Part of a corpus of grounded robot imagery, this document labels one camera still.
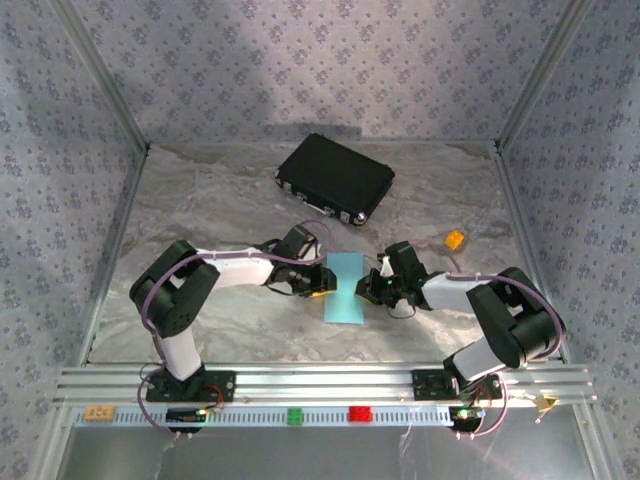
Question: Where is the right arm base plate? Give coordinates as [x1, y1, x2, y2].
[411, 368, 504, 402]

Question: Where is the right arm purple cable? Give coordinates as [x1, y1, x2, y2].
[409, 238, 565, 441]

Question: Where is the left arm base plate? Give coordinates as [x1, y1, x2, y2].
[144, 369, 237, 404]

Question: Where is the light blue paper sheet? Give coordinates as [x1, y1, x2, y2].
[323, 252, 367, 326]

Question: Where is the aluminium table side rail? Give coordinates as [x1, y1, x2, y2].
[492, 144, 572, 366]
[77, 144, 151, 366]

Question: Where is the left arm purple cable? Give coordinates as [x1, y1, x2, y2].
[137, 218, 334, 441]

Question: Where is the aluminium frame post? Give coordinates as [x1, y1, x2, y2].
[49, 0, 152, 154]
[493, 0, 599, 154]

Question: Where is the aluminium mounting rail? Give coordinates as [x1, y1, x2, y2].
[52, 363, 599, 409]

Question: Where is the grey slotted cable duct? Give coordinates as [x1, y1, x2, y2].
[72, 405, 485, 429]

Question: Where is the black hard case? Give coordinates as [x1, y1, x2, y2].
[273, 132, 396, 227]

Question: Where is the grey metal panel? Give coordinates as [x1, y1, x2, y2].
[59, 427, 596, 480]

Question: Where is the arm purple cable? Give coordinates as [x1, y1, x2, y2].
[137, 218, 334, 441]
[409, 238, 565, 441]

